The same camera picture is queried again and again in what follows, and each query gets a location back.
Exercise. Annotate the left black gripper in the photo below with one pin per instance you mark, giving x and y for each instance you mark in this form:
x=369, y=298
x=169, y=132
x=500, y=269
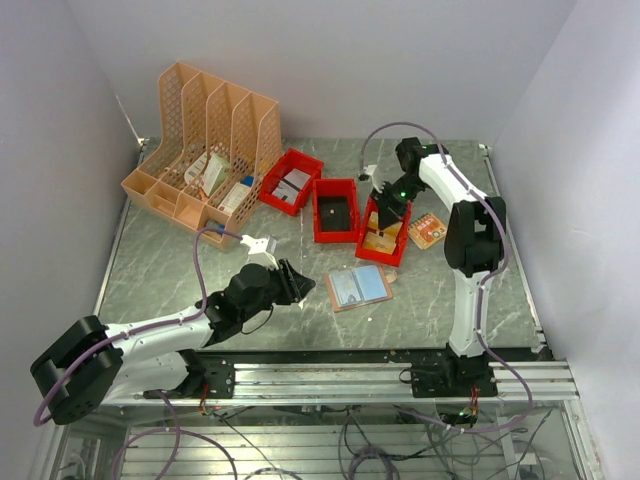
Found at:
x=294, y=285

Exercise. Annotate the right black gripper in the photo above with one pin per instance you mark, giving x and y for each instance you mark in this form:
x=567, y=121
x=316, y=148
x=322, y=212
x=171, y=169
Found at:
x=388, y=212

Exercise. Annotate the gold striped card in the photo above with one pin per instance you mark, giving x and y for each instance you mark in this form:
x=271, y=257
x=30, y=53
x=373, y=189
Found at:
x=380, y=240

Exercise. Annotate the orange patterned card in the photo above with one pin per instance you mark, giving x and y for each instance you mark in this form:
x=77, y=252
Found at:
x=427, y=230

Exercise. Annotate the red bin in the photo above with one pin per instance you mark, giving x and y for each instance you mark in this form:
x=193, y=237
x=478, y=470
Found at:
x=292, y=159
x=336, y=216
x=394, y=259

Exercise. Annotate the tan leather card holder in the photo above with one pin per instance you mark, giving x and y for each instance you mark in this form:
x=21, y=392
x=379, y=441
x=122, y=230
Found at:
x=373, y=284

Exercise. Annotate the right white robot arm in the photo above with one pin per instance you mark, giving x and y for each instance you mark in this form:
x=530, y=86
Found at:
x=429, y=160

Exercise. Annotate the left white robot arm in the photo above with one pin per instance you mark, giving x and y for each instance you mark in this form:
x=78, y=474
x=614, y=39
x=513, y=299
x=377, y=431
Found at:
x=92, y=362

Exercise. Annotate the grey white boxes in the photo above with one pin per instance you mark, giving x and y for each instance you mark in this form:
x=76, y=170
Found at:
x=291, y=185

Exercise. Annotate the red white box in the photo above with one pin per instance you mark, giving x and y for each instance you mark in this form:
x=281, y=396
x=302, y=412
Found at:
x=234, y=198

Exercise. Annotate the blue capped bottle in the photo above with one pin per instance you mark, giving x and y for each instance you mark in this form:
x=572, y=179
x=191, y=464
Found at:
x=215, y=227

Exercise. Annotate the green white box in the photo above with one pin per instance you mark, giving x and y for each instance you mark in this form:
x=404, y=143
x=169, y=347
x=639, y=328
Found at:
x=214, y=174

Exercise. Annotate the white labelled packet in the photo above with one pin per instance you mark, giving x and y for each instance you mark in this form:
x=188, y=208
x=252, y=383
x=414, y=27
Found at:
x=195, y=169

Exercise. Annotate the peach mesh file organizer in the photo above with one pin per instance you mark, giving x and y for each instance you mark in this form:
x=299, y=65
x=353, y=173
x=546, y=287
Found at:
x=219, y=141

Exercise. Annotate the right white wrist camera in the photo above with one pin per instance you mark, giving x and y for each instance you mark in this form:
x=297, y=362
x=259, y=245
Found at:
x=372, y=174

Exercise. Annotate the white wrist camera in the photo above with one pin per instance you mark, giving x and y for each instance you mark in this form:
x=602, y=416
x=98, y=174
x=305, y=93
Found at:
x=261, y=251
x=372, y=174

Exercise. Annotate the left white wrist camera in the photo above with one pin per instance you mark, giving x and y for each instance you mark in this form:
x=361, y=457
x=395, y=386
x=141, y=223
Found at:
x=261, y=251

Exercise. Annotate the aluminium rail frame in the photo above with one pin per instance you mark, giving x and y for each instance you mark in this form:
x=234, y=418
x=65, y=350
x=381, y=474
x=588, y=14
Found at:
x=336, y=415

